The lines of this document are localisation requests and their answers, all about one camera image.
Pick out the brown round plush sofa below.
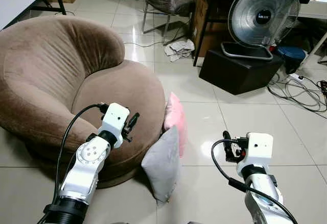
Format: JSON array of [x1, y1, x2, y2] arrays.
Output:
[[0, 15, 167, 189]]

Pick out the brown wooden cabinet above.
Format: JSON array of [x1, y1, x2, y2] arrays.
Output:
[[191, 0, 231, 57]]

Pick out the white power strip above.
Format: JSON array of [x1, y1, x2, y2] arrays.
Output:
[[288, 72, 306, 85]]

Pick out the pink pillow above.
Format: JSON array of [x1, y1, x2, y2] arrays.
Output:
[[163, 92, 188, 158]]

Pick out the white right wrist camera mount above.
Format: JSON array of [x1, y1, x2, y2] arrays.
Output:
[[245, 132, 274, 166]]

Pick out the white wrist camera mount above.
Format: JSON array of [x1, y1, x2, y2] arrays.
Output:
[[245, 132, 274, 166], [102, 103, 131, 148]]

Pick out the black box stool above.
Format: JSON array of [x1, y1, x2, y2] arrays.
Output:
[[199, 42, 287, 96]]

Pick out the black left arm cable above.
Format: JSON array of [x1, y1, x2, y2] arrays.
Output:
[[55, 103, 109, 196]]

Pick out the grey pillow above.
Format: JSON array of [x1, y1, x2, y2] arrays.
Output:
[[141, 126, 181, 205]]

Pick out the grey floor cable bundle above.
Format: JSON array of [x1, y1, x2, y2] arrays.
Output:
[[265, 71, 327, 118]]

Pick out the thin black floor cable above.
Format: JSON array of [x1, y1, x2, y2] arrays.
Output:
[[123, 28, 194, 48]]

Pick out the crumpled grey white cloth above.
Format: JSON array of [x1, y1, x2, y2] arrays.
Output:
[[164, 39, 196, 63]]

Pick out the blue waste bin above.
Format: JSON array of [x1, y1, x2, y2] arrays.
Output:
[[275, 46, 308, 74]]

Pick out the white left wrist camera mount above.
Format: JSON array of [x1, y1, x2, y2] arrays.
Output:
[[102, 103, 131, 148]]

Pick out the silver floor fan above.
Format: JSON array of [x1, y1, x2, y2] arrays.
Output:
[[221, 0, 301, 62]]

